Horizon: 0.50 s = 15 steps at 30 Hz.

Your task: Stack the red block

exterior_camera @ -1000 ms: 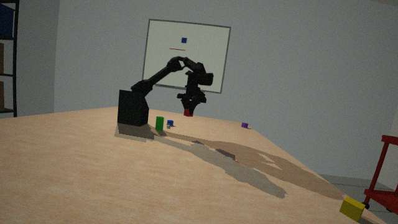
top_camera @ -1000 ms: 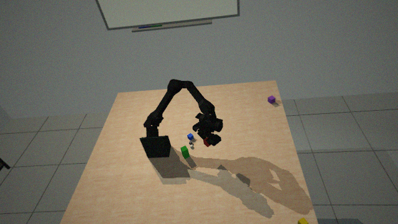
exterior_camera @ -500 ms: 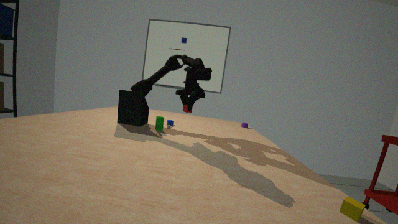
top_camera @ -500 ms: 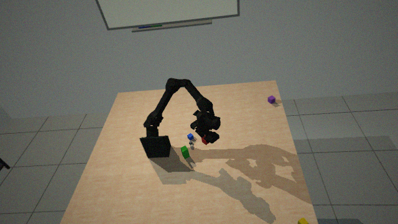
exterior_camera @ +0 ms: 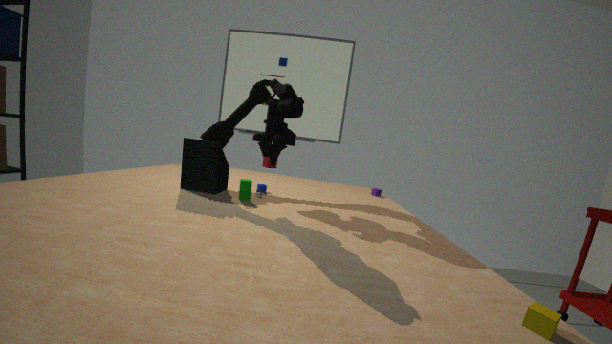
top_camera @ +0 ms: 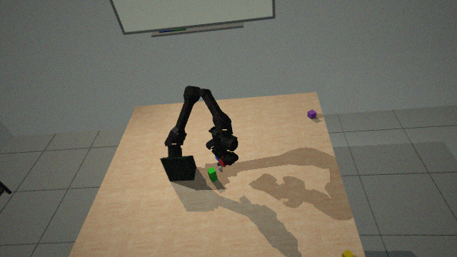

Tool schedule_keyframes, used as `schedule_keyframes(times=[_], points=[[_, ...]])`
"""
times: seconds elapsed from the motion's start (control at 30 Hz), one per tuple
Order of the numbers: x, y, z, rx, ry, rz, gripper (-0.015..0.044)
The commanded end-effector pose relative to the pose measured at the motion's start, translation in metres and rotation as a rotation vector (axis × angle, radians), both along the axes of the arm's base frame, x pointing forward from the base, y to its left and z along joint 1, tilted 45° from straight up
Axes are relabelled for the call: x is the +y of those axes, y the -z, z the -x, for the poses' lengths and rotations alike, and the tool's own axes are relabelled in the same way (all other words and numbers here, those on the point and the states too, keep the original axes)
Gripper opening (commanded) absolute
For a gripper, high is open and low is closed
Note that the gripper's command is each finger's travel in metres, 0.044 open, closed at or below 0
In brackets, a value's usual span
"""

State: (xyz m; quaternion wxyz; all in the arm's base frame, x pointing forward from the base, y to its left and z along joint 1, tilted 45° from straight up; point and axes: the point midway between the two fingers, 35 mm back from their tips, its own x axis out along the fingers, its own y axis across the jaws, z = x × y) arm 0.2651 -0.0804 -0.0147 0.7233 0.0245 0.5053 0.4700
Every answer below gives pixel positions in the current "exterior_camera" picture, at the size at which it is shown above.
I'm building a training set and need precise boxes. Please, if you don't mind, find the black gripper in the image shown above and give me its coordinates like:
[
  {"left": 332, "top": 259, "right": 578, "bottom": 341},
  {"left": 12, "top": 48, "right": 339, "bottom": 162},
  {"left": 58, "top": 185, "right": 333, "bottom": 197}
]
[{"left": 252, "top": 117, "right": 295, "bottom": 165}]

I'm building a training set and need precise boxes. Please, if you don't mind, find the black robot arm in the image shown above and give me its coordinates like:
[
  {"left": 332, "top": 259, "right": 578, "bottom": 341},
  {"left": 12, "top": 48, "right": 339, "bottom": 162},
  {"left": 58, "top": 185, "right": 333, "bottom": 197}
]
[{"left": 201, "top": 79, "right": 304, "bottom": 148}]

